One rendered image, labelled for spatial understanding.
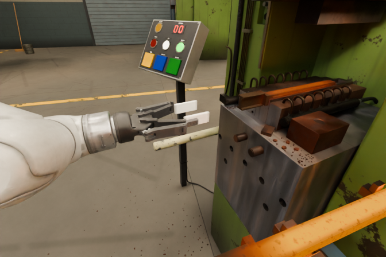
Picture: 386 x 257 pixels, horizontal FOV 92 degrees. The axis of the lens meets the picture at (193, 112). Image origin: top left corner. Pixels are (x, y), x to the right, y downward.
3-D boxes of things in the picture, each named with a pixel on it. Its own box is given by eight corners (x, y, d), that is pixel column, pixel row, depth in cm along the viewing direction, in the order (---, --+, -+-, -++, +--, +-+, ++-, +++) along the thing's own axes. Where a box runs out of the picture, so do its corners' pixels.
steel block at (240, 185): (267, 260, 66) (303, 168, 44) (214, 181, 96) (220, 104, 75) (362, 203, 85) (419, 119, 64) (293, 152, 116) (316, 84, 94)
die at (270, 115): (276, 131, 58) (282, 106, 54) (238, 104, 74) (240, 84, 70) (358, 106, 73) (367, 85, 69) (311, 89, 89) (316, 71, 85)
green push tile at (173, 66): (175, 75, 87) (180, 59, 86) (165, 72, 92) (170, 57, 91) (177, 76, 89) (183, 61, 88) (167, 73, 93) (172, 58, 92)
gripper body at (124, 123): (116, 132, 50) (151, 124, 53) (119, 151, 43) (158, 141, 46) (110, 107, 46) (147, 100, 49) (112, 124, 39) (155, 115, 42)
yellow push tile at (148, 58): (149, 67, 99) (154, 53, 98) (141, 65, 103) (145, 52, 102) (152, 68, 100) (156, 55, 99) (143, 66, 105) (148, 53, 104)
